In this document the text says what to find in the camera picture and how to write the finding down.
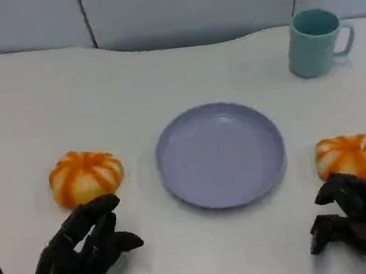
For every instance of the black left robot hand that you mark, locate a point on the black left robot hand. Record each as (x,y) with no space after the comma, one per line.
(65,271)

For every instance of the orange white toy bread roll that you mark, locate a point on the orange white toy bread roll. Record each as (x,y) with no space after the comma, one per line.
(354,156)
(85,175)

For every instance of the lilac plate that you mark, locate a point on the lilac plate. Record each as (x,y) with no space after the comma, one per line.
(220,155)

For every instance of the pale green mug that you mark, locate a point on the pale green mug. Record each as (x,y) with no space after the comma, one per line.
(311,49)

